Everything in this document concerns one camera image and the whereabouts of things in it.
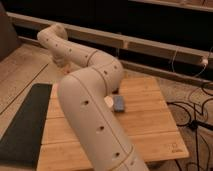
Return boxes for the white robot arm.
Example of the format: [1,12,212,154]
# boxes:
[37,24,149,171]

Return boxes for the white cylindrical cup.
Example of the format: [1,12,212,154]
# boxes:
[104,96,114,108]

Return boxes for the grey chair edge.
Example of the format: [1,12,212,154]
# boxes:
[0,2,21,61]

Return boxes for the blue sponge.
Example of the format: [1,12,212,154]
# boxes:
[113,95,125,112]

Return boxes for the dark green mat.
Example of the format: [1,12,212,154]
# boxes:
[0,83,52,168]

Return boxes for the bamboo cutting board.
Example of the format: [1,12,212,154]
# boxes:
[36,77,189,171]

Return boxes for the wooden shelf rail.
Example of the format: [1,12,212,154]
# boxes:
[8,12,213,68]

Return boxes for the white cable with plug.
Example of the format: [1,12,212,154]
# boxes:
[171,46,213,79]

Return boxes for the black cables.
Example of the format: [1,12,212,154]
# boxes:
[166,81,213,171]

